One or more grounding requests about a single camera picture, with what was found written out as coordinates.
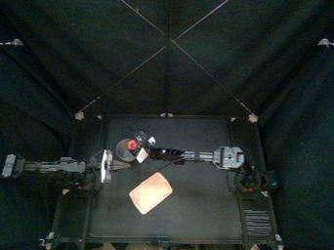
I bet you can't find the thin diagonal brace wire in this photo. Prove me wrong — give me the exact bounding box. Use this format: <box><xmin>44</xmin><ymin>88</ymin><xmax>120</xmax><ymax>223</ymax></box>
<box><xmin>119</xmin><ymin>0</ymin><xmax>254</xmax><ymax>115</ymax></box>
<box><xmin>80</xmin><ymin>0</ymin><xmax>230</xmax><ymax>113</ymax></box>

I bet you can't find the grey bowl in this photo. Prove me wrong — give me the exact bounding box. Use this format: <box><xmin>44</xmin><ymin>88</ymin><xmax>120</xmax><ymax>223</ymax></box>
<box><xmin>114</xmin><ymin>138</ymin><xmax>141</xmax><ymax>163</ymax></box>

